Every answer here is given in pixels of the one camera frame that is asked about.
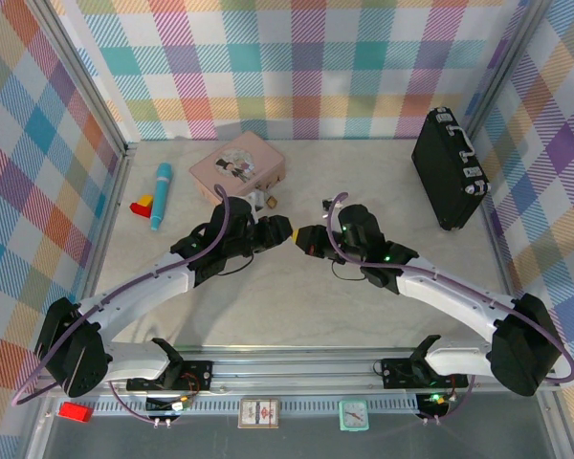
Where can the teal alarm clock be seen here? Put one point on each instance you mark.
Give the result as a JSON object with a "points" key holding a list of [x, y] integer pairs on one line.
{"points": [[353, 415]]}

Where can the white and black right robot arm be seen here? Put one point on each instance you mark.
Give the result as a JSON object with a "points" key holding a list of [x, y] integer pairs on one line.
{"points": [[449, 291]]}

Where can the playing card box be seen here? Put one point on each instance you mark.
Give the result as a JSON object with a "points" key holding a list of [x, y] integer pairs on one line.
{"points": [[258, 413]]}

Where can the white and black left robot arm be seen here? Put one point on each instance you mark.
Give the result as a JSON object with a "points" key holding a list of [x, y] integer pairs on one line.
{"points": [[134, 292]]}

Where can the red plastic brick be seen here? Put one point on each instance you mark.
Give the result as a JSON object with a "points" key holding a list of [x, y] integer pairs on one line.
{"points": [[75, 412]]}

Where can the pink tin box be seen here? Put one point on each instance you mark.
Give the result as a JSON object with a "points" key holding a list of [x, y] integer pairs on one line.
{"points": [[239, 162]]}

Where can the blue toy microphone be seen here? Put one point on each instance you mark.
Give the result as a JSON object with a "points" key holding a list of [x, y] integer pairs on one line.
{"points": [[160, 196]]}

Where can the yellow wooden block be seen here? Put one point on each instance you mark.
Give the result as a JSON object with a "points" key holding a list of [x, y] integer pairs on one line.
{"points": [[147, 199]]}

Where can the small circuit board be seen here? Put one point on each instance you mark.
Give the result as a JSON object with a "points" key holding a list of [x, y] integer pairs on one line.
{"points": [[437, 400], [177, 405]]}

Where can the red wooden block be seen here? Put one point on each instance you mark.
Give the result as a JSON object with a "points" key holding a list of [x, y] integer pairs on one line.
{"points": [[139, 209]]}

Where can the black briefcase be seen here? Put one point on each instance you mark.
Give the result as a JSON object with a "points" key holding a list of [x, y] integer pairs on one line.
{"points": [[440, 162]]}

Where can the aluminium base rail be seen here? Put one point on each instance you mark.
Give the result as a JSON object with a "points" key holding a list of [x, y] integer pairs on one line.
{"points": [[292, 373]]}

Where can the aluminium frame post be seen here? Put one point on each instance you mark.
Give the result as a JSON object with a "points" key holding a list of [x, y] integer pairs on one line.
{"points": [[76, 72], [502, 76]]}

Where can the brass padlock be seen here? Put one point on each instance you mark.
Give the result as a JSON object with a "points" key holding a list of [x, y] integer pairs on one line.
{"points": [[271, 203]]}

